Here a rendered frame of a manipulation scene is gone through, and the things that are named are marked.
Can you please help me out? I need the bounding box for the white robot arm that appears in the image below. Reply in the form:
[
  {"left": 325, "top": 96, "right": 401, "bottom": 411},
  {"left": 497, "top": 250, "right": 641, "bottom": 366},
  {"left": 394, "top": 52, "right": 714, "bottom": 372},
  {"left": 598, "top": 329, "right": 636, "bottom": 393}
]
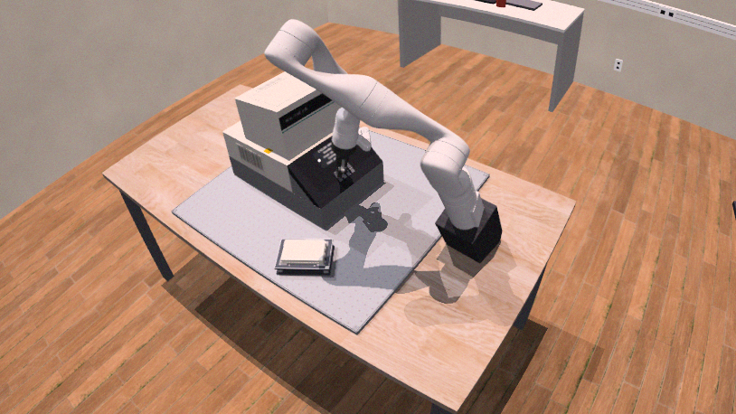
[{"left": 264, "top": 19, "right": 484, "bottom": 230}]

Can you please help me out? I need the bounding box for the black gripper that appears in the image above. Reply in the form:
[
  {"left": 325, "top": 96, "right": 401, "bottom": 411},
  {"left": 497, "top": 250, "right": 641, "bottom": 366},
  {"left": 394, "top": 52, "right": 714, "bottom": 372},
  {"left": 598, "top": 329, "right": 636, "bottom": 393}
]
[{"left": 331, "top": 141, "right": 357, "bottom": 178}]

